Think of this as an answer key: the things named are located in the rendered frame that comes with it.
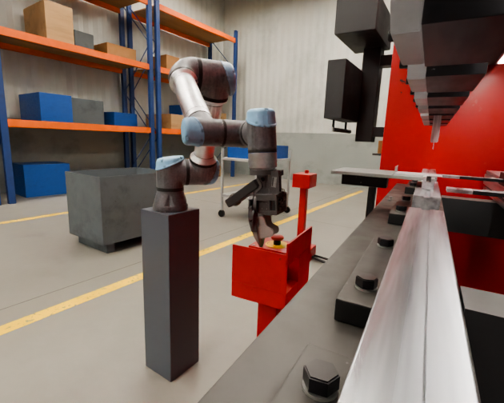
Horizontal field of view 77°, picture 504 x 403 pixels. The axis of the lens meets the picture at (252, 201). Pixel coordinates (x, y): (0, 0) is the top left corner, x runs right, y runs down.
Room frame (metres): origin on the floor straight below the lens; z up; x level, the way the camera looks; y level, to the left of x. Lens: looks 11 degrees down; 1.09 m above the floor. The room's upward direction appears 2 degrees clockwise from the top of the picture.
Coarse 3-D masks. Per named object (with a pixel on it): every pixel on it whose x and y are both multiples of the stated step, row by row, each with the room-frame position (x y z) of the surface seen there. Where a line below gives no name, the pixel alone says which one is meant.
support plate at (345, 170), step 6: (342, 168) 1.14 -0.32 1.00; (348, 168) 1.14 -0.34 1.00; (354, 168) 1.16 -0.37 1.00; (348, 174) 1.01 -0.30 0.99; (354, 174) 1.00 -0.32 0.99; (360, 174) 0.99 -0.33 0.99; (366, 174) 0.98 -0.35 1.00; (372, 174) 0.97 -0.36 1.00; (378, 174) 0.97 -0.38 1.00; (384, 174) 0.96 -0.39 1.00; (390, 174) 0.96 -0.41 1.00; (396, 174) 0.97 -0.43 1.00; (402, 174) 0.98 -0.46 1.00; (408, 174) 0.98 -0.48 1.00; (414, 180) 0.92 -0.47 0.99; (420, 180) 0.91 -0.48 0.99
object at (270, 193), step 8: (264, 176) 0.82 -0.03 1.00; (272, 176) 0.81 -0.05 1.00; (280, 176) 0.82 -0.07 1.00; (264, 184) 0.82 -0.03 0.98; (272, 184) 0.81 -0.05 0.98; (280, 184) 0.82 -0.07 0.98; (256, 192) 0.83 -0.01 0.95; (264, 192) 0.82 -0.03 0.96; (272, 192) 0.81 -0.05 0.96; (280, 192) 0.81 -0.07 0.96; (248, 200) 0.82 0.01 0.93; (256, 200) 0.81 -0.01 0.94; (264, 200) 0.80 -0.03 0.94; (272, 200) 0.79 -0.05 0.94; (280, 200) 0.80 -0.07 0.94; (256, 208) 0.81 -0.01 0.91; (264, 208) 0.81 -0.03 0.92; (272, 208) 0.80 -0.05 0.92; (280, 208) 0.80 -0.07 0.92
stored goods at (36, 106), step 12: (24, 96) 5.53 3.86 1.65; (36, 96) 5.25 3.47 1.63; (48, 96) 5.29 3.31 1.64; (60, 96) 5.44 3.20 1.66; (24, 108) 5.56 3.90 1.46; (36, 108) 5.27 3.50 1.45; (48, 108) 5.28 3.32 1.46; (60, 108) 5.43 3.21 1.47; (72, 108) 5.95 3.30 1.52; (84, 108) 6.12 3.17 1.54; (96, 108) 6.31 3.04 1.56; (36, 120) 5.30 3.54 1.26; (48, 120) 5.27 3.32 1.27; (60, 120) 5.42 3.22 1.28; (72, 120) 5.57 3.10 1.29; (84, 120) 6.11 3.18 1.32; (96, 120) 6.30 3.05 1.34; (108, 120) 6.68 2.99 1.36; (120, 120) 6.69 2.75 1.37; (132, 120) 6.93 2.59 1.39
